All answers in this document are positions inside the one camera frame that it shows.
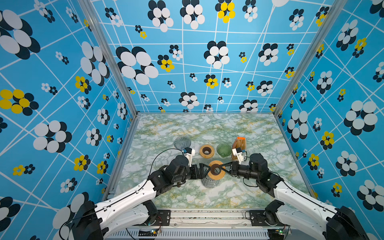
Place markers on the circuit board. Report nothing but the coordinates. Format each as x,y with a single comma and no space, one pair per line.
148,233
276,234

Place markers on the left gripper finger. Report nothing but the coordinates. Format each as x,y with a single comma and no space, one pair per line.
204,169
206,178

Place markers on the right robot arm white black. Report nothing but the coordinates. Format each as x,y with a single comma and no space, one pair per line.
293,207

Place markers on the aluminium front rail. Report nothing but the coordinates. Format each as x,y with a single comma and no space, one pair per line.
208,225

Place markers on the right aluminium corner post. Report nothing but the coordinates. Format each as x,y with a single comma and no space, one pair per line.
323,31

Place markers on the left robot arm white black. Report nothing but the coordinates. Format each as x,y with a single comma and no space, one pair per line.
135,206

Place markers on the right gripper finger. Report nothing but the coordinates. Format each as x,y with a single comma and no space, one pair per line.
222,172
226,165

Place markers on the left aluminium corner post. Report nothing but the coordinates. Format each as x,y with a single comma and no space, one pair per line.
90,15

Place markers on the ribbed glass carafe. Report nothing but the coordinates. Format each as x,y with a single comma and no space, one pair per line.
211,184

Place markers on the left circuit board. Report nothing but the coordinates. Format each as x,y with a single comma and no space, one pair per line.
148,233

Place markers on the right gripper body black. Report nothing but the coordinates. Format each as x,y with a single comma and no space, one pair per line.
243,171

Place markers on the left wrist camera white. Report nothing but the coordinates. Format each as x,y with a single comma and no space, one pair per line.
189,154

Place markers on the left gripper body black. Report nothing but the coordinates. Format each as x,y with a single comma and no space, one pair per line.
194,175

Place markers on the green glass dripper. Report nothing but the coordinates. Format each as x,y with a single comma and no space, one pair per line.
224,150

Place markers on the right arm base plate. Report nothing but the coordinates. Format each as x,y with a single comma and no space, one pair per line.
258,219

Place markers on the right circuit board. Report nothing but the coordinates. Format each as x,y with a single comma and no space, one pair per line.
276,234

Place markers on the aluminium corner post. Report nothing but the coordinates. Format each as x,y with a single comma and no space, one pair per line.
90,15
323,31

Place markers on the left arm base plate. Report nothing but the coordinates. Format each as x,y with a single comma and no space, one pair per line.
161,218

